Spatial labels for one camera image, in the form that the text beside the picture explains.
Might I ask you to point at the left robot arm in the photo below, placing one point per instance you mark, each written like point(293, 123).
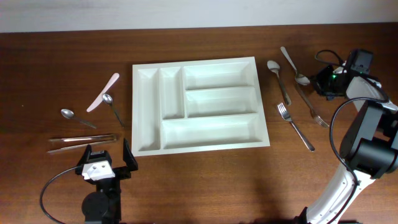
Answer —
point(104, 204)

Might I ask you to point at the small teaspoon near knife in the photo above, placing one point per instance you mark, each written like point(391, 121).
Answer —
point(107, 99)

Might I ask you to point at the pink plastic knife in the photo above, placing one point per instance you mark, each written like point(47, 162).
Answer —
point(98, 99)

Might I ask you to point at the large spoon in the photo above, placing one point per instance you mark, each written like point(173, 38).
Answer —
point(275, 68)
point(299, 78)

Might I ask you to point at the white plastic cutlery tray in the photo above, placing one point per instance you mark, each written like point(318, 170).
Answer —
point(197, 106)

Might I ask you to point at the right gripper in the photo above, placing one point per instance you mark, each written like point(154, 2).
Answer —
point(319, 78)

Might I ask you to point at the small teaspoon far left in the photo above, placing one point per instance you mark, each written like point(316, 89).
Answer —
point(69, 114)

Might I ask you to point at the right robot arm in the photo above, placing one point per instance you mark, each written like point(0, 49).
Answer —
point(368, 149)

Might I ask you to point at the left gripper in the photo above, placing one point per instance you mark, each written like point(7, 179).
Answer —
point(124, 172)

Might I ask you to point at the metal tongs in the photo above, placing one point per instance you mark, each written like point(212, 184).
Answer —
point(79, 142)

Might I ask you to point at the fork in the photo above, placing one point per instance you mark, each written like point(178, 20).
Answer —
point(286, 116)
point(313, 113)

